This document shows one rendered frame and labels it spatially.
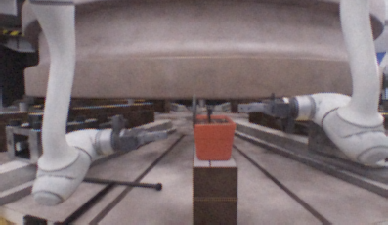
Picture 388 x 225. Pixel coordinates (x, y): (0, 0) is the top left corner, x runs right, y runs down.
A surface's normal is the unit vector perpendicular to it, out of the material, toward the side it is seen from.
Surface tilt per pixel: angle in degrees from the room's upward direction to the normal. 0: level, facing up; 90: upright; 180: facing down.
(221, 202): 90
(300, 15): 90
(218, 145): 97
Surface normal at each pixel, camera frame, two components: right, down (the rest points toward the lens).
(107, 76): -0.28, 0.08
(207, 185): -0.02, 0.08
